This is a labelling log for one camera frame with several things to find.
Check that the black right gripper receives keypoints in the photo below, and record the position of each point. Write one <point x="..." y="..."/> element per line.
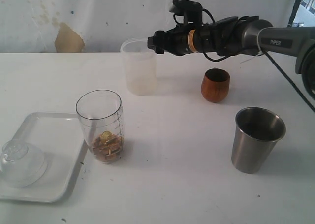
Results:
<point x="174" y="41"/>

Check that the translucent white plastic container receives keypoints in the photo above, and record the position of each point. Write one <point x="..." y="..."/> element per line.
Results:
<point x="139" y="64"/>

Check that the brown wooden cup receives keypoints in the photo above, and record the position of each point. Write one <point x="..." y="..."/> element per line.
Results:
<point x="215" y="85"/>

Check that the stainless steel cup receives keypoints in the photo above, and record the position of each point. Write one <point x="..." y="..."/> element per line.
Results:
<point x="257" y="132"/>

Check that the clear plastic shaker lid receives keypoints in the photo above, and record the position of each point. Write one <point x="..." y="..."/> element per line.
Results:
<point x="21" y="163"/>

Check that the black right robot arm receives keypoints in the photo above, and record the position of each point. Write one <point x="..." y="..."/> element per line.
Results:
<point x="246" y="35"/>

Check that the clear plastic shaker cup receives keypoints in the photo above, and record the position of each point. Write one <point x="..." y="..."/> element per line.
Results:
<point x="99" y="111"/>

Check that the white plastic tray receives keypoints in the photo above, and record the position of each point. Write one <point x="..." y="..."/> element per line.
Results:
<point x="59" y="136"/>

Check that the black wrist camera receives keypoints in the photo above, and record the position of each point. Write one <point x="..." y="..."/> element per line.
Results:
<point x="191" y="11"/>

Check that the dark window frame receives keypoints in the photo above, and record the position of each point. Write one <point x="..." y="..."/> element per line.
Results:
<point x="293" y="13"/>

